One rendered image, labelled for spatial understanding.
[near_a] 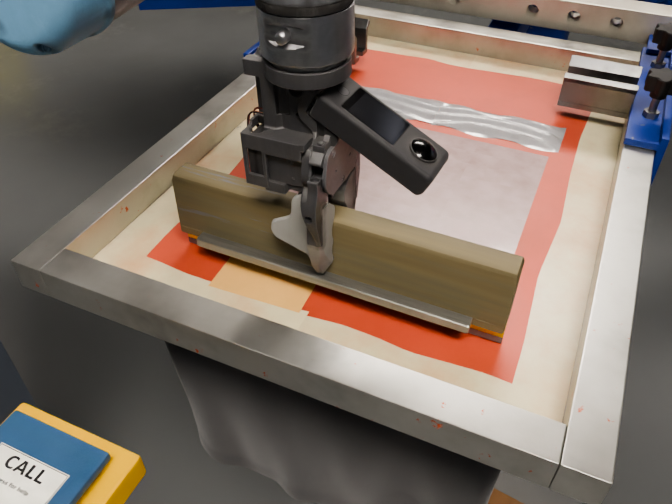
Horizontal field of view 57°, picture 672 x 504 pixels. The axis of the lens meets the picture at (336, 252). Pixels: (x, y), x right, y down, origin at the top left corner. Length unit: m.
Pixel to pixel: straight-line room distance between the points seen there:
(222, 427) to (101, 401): 0.92
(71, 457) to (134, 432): 1.20
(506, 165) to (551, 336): 0.29
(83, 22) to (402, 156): 0.25
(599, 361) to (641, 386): 1.35
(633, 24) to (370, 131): 0.74
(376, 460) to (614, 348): 0.34
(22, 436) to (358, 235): 0.33
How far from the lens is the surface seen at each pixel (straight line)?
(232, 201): 0.63
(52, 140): 2.95
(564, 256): 0.73
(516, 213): 0.78
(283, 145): 0.53
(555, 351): 0.63
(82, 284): 0.65
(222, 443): 0.98
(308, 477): 0.93
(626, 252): 0.70
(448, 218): 0.75
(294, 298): 0.64
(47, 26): 0.39
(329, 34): 0.48
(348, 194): 0.60
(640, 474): 1.77
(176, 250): 0.72
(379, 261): 0.58
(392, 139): 0.51
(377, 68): 1.08
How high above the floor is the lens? 1.42
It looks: 42 degrees down
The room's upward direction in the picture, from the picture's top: straight up
